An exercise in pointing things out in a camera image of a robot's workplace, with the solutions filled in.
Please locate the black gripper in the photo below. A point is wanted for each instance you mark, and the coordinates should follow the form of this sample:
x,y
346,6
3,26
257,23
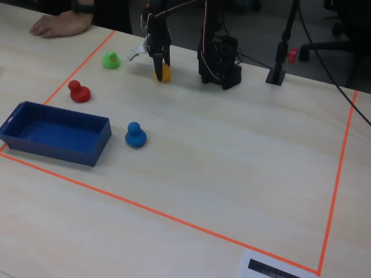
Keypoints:
x,y
157,50

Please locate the yellow rubber duck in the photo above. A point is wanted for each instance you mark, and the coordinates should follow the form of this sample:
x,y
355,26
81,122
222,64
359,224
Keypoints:
x,y
165,73

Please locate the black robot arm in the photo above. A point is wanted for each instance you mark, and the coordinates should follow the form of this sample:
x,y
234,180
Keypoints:
x,y
217,63

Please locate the green rubber duck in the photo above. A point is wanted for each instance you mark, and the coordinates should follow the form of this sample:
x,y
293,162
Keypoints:
x,y
111,62

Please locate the blue rubber duck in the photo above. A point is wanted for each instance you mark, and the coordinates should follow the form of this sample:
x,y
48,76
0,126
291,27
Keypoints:
x,y
134,137

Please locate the red rubber duck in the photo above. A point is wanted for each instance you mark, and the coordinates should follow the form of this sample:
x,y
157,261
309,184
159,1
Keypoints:
x,y
79,94

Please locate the blue plastic box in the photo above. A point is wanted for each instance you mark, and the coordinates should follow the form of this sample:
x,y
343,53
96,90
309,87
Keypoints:
x,y
58,136

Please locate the person's left hand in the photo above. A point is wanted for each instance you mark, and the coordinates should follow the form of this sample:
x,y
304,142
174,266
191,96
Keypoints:
x,y
63,24

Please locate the person's dark clothed torso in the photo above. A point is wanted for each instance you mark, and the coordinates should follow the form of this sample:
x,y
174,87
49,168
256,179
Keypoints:
x,y
116,14

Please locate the black wristwatch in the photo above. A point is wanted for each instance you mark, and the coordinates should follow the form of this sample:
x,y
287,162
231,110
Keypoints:
x,y
84,8

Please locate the red clamp knob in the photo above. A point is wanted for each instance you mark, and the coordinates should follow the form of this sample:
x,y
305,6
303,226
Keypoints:
x,y
293,55

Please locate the orange tape border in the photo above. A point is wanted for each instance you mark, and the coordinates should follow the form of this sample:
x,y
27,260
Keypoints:
x,y
174,217

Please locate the black office chair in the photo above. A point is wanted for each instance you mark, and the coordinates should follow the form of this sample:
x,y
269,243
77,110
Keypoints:
x,y
324,46

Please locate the white paper with black bar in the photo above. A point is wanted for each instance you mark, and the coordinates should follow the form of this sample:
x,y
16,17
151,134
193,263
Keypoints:
x,y
246,260

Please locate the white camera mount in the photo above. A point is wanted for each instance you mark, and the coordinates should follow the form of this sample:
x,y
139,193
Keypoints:
x,y
137,50

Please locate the black camera stand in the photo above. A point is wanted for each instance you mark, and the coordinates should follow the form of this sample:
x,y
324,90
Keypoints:
x,y
275,76

